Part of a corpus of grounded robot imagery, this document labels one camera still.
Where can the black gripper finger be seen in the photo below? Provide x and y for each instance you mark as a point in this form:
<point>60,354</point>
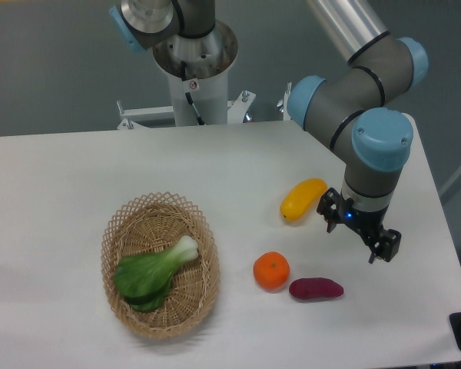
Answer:
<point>384,245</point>
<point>327,207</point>

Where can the orange tangerine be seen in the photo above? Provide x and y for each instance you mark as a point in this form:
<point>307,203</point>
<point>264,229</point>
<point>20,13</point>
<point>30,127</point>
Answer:
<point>271,270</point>

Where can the green bok choy vegetable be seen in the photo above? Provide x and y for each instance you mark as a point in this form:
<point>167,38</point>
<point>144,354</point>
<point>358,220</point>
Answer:
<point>144,280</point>

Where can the white frame leg right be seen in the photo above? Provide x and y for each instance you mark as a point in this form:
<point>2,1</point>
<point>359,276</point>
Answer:
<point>451,186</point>

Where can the purple sweet potato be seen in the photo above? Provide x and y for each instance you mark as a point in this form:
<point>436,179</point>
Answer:
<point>306,289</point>

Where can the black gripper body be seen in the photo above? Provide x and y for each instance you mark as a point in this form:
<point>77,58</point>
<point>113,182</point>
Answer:
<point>365,215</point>

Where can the white metal base frame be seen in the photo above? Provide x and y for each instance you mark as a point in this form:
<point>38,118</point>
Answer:
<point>237,112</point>

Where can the woven wicker basket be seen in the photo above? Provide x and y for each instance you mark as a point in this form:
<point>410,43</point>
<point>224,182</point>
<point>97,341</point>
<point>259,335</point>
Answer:
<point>153,223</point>

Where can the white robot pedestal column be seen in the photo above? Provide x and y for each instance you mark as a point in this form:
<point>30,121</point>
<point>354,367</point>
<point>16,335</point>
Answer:
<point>197,74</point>

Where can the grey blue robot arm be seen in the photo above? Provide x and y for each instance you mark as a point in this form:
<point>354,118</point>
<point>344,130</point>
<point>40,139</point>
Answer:
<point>348,116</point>

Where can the yellow mango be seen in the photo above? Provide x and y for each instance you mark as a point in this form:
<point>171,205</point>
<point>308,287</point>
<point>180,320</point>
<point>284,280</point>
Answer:
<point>301,198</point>

